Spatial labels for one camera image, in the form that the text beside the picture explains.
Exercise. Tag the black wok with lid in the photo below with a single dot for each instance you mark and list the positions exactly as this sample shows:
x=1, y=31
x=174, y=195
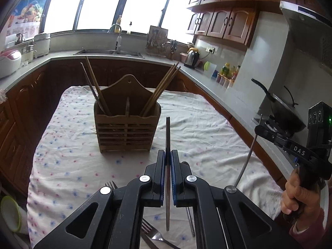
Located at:
x=284, y=114

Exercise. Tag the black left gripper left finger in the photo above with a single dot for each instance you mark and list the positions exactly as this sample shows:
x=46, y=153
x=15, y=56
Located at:
x=112, y=218

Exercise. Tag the green lid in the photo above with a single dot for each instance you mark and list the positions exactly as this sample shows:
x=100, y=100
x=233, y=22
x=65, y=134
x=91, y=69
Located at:
x=206, y=66

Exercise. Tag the steel electric kettle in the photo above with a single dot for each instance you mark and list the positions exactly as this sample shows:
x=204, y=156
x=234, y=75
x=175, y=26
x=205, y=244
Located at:
x=191, y=59

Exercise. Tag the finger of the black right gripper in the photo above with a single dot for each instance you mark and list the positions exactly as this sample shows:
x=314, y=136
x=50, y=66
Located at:
x=271, y=136

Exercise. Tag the white pink rice cooker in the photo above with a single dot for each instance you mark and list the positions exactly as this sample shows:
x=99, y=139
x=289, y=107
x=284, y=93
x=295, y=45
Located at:
x=9, y=62

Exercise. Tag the wooden knife rack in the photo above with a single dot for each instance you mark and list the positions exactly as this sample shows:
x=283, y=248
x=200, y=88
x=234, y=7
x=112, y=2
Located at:
x=157, y=37

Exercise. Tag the white electric cooker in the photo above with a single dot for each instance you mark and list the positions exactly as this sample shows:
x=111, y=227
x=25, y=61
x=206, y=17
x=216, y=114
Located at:
x=41, y=44

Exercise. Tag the metal fork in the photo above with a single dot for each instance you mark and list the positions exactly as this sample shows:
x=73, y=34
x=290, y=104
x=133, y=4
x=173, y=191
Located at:
x=153, y=233

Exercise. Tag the stainless steel sink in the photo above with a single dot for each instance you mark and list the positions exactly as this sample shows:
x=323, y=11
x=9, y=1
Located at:
x=109, y=53

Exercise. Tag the upper wooden cabinets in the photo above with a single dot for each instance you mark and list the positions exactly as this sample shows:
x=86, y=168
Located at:
x=234, y=20

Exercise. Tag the metal table knife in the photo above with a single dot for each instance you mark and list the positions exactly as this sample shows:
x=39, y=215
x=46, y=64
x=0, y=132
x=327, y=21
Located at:
x=167, y=172

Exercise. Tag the yellow dish soap bottle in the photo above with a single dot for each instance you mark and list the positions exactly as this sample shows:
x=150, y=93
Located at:
x=118, y=27

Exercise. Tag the wooden utensil holder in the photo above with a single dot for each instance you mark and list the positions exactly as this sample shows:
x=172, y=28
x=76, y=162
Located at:
x=118, y=132

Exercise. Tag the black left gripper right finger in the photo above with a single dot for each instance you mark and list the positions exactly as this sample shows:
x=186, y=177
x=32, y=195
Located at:
x=224, y=217

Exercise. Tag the right hand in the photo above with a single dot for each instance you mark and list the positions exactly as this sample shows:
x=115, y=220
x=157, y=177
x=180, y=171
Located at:
x=294, y=195

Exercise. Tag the white floral tablecloth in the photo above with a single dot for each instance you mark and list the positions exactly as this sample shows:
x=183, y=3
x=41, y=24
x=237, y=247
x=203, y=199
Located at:
x=68, y=167

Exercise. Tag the fruit poster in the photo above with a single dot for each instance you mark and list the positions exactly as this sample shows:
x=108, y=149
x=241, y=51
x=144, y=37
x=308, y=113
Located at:
x=25, y=19

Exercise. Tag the metal chopstick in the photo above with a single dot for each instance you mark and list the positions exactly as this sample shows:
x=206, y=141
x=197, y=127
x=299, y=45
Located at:
x=190, y=221
x=92, y=89
x=246, y=161

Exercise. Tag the range hood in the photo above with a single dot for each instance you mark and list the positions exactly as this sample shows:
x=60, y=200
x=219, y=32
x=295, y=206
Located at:
x=310, y=31

